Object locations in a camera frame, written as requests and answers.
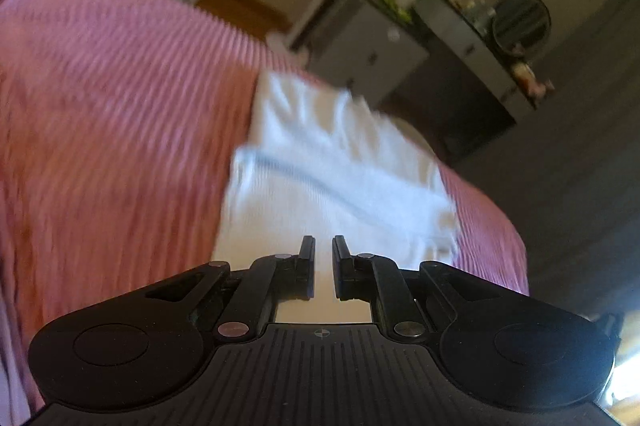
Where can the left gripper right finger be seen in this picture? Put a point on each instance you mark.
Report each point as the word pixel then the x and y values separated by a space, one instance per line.
pixel 378 281

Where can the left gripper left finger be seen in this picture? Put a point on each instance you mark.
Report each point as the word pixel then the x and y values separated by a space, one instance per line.
pixel 253 295

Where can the white knitted small garment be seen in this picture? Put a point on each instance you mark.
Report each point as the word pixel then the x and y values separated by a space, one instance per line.
pixel 320 162

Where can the grey dressing desk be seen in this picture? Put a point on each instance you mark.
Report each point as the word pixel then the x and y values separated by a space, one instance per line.
pixel 464 96

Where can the pink ribbed bedspread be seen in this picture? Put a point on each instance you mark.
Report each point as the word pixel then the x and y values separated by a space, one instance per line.
pixel 118 123

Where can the grey drawer cabinet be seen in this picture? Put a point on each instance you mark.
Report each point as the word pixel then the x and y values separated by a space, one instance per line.
pixel 366 49

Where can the round black mirror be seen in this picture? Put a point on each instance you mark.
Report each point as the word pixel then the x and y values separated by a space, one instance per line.
pixel 520 28

